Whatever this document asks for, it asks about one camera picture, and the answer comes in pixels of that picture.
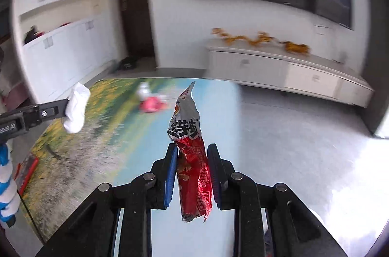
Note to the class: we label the white television cabinet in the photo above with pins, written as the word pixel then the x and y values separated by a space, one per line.
pixel 288 71

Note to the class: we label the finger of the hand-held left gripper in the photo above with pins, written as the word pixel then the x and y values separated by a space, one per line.
pixel 45 113

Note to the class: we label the orange tiger figurine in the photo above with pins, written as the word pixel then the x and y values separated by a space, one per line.
pixel 296 48

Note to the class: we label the red flat packet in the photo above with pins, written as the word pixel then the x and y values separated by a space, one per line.
pixel 25 172

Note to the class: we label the white lower cabinet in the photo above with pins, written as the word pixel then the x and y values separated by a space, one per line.
pixel 67 56

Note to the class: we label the black shoes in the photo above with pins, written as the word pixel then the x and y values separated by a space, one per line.
pixel 127 62

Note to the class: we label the dark bag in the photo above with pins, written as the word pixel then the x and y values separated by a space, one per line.
pixel 30 34

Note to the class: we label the pink wrapper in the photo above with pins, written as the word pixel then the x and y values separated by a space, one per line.
pixel 151 104

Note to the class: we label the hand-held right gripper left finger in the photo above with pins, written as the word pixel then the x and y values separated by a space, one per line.
pixel 170 181

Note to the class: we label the white tissue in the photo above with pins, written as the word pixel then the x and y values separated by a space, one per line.
pixel 143 90
pixel 76 108

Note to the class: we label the dark brown door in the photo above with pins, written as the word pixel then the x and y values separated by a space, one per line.
pixel 135 4

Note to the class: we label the red and silver snack wrapper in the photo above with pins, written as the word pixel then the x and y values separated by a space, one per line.
pixel 191 153

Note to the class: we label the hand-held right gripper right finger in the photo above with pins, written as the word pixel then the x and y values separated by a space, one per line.
pixel 214 181

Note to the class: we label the orange dragon figurine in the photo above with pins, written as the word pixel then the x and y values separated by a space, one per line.
pixel 243 38

